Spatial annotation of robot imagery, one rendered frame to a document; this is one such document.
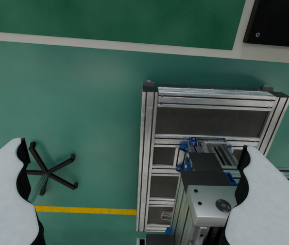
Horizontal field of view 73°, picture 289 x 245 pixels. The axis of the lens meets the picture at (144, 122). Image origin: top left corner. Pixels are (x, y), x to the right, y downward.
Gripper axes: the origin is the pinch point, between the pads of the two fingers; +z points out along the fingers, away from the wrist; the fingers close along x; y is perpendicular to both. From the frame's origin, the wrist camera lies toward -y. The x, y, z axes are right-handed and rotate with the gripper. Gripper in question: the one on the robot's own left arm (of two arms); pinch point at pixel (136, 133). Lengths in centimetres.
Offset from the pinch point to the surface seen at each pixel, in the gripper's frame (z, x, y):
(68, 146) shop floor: 115, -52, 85
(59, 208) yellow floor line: 116, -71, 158
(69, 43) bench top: 40.4, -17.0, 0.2
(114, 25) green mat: 40.1, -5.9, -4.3
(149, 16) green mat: 40.1, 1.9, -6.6
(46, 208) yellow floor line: 116, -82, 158
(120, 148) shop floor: 115, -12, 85
